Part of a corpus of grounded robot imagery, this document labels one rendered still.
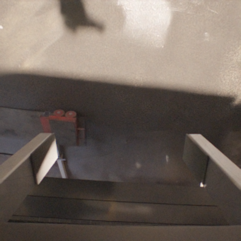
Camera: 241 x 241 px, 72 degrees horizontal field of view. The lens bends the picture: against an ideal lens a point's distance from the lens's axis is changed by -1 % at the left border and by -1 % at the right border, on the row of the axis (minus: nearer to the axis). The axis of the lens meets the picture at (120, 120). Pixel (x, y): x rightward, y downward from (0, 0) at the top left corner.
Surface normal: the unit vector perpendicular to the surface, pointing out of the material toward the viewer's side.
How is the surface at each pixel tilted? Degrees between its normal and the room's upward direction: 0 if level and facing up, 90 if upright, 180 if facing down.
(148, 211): 90
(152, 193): 90
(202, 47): 0
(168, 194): 90
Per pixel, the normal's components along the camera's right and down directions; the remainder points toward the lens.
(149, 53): -0.06, 0.67
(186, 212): 0.11, -0.73
